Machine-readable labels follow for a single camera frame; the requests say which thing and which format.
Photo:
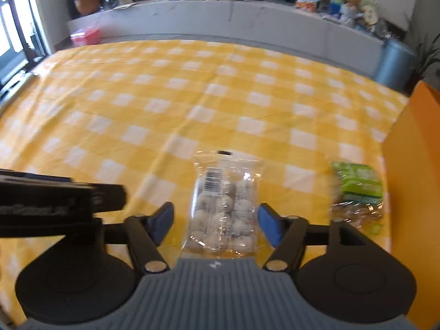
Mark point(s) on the yellow checkered tablecloth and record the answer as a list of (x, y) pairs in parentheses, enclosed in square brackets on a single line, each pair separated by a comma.
[(136, 113)]

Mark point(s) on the brown teddy bear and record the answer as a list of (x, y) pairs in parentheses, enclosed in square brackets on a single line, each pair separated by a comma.
[(348, 12)]

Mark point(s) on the bronze round vase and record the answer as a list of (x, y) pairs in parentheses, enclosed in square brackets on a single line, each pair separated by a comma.
[(87, 7)]

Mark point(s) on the potted plant by bin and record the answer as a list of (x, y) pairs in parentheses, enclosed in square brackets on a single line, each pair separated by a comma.
[(426, 53)]

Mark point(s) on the grey blue trash bin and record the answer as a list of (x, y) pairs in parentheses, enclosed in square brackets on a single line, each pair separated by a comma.
[(396, 65)]

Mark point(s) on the clear popcorn ball bag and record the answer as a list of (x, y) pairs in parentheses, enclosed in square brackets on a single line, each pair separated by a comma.
[(223, 214)]

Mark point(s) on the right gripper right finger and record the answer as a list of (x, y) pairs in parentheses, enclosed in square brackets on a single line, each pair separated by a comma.
[(289, 236)]

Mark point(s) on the orange cardboard box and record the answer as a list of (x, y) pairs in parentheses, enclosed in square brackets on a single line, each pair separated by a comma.
[(411, 154)]

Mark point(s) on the pink storage box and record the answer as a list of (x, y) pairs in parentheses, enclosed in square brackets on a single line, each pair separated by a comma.
[(86, 36)]

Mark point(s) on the white marble tv console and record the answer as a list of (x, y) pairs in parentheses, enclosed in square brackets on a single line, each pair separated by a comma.
[(259, 23)]

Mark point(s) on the green pea snack packet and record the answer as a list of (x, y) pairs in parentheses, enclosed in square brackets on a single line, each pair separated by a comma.
[(358, 196)]

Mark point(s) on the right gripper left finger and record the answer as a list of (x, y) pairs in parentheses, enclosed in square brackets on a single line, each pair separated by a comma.
[(142, 234)]

